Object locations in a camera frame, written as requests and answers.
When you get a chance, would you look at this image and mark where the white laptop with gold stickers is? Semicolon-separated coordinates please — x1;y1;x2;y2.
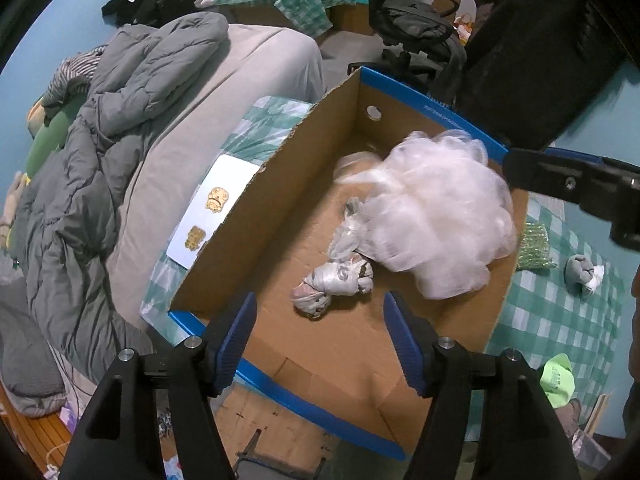
166;154;263;268

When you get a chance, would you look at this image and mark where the striped cloth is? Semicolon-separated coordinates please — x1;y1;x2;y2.
42;45;109;107

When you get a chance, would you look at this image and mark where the green checked tablecloth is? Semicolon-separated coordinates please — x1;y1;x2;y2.
140;95;626;441

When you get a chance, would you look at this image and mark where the grey duvet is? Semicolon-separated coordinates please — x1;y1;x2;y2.
10;12;229;386

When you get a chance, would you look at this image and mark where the blue-rimmed cardboard box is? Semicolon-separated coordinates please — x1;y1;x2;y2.
167;66;531;462

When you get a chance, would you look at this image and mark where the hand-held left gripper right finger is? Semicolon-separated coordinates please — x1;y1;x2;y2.
383;291;583;480

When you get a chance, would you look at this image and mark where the black clothes pile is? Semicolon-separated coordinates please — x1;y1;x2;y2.
101;0;197;29

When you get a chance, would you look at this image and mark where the knotted printed plastic bag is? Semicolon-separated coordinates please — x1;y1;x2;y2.
291;197;376;320

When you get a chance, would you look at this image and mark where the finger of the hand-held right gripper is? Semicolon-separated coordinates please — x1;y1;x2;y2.
502;147;640;252

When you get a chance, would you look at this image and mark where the grey fluffy sock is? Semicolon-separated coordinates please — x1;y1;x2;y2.
565;254;596;287

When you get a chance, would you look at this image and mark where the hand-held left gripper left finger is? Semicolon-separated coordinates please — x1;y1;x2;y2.
59;291;258;480

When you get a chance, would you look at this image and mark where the grey mattress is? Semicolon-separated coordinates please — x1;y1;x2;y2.
107;25;326;286

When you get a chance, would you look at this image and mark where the translucent white plastic bag bundle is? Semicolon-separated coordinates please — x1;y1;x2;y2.
332;130;519;302

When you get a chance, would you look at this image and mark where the lime green cloth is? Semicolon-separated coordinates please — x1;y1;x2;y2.
537;353;576;409

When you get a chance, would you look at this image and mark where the green pillow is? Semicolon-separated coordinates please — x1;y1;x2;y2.
25;95;86;177

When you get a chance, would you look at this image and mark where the plain cardboard box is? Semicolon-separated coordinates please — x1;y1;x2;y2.
230;2;376;37

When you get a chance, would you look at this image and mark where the black office chair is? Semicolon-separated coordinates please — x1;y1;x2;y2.
370;0;469;92

